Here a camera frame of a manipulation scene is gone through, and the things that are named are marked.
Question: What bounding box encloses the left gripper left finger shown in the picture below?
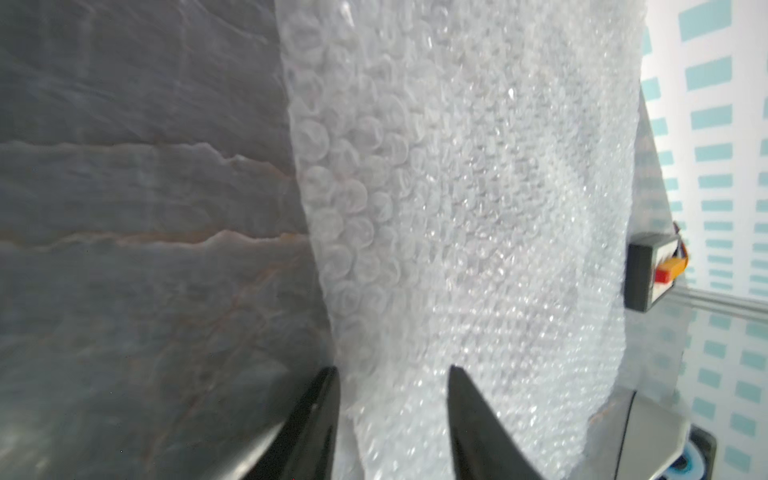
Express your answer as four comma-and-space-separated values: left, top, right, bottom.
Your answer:
243, 367, 341, 480

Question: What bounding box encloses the white blue tape dispenser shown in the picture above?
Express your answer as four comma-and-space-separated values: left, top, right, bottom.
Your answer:
578, 388, 718, 479

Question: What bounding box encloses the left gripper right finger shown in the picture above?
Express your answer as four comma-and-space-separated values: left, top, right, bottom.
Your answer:
447, 365, 541, 480

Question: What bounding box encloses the black battery charger board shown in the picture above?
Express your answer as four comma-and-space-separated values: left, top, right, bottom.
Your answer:
623, 233, 689, 313

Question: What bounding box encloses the clear bubble wrap sheet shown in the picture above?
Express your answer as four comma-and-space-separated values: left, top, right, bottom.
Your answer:
276, 1, 645, 479

